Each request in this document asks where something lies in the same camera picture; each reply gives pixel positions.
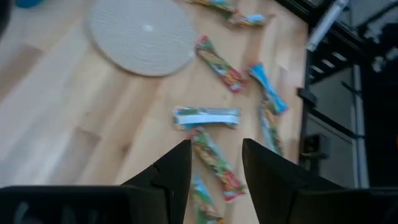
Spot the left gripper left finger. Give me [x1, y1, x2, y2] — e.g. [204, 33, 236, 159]
[121, 139, 193, 224]

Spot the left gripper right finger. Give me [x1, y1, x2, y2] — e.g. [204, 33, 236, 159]
[242, 138, 343, 224]

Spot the orange green Chewy granola bar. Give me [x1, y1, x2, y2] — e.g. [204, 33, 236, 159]
[259, 102, 284, 156]

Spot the granola bar with nutrition label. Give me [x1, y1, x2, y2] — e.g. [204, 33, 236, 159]
[188, 127, 247, 203]

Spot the granola bar with white seam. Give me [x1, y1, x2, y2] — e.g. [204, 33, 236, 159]
[172, 106, 243, 131]

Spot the chocolate chip granola bar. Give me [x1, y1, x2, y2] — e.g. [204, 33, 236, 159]
[248, 63, 290, 114]

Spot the red-ended granola bar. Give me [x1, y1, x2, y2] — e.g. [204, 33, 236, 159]
[195, 34, 248, 94]

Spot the round woven beige mat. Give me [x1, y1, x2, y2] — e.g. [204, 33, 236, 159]
[84, 0, 197, 78]

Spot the white tube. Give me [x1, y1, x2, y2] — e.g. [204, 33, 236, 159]
[306, 0, 349, 53]

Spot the blue plastic bin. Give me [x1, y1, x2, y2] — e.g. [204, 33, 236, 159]
[14, 0, 45, 9]

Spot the small black mount box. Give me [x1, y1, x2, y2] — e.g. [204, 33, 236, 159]
[300, 133, 331, 175]

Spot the black table frame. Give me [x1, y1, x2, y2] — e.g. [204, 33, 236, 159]
[273, 0, 374, 190]

